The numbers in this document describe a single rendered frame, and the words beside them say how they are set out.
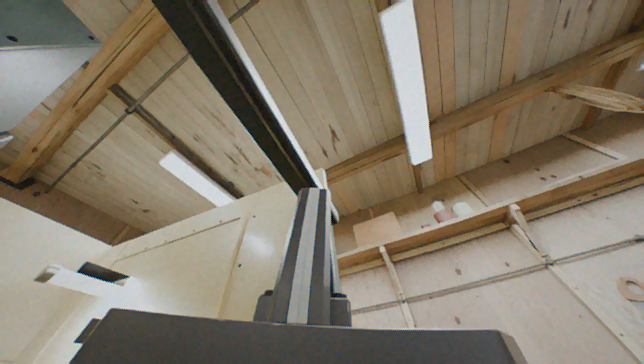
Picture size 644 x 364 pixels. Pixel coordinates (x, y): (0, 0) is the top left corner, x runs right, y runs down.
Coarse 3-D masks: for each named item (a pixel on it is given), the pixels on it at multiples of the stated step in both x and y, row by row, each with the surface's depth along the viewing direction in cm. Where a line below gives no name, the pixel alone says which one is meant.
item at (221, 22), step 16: (192, 0) 22; (208, 0) 21; (208, 16) 24; (224, 16) 24; (208, 32) 22; (224, 32) 23; (224, 48) 26; (240, 48) 25; (240, 64) 25; (240, 80) 28; (256, 80) 27; (256, 96) 31; (256, 112) 30; (272, 112) 30; (272, 128) 34; (288, 128) 35; (288, 144) 34; (288, 160) 37; (304, 160) 38; (304, 176) 43
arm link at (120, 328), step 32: (96, 320) 5; (128, 320) 4; (160, 320) 4; (192, 320) 4; (224, 320) 4; (96, 352) 3; (128, 352) 3; (160, 352) 3; (192, 352) 3; (224, 352) 3; (256, 352) 3; (288, 352) 3; (320, 352) 3; (352, 352) 3; (384, 352) 3; (416, 352) 3; (448, 352) 3; (480, 352) 3; (512, 352) 3
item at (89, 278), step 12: (84, 264) 62; (96, 264) 65; (36, 276) 53; (48, 276) 53; (60, 276) 55; (72, 276) 58; (84, 276) 61; (96, 276) 64; (108, 276) 67; (120, 276) 70; (72, 288) 58; (84, 288) 60; (96, 288) 62; (108, 288) 65; (120, 288) 69
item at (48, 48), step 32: (0, 0) 33; (32, 0) 38; (0, 32) 32; (32, 32) 37; (64, 32) 42; (0, 64) 34; (32, 64) 40; (64, 64) 47; (0, 96) 43; (32, 96) 52; (0, 128) 58
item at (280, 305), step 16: (304, 192) 9; (304, 208) 8; (304, 224) 7; (288, 240) 7; (304, 240) 7; (288, 256) 6; (304, 256) 6; (288, 272) 6; (288, 288) 5; (256, 304) 6; (272, 304) 5; (288, 304) 5; (256, 320) 5; (272, 320) 5; (288, 320) 5
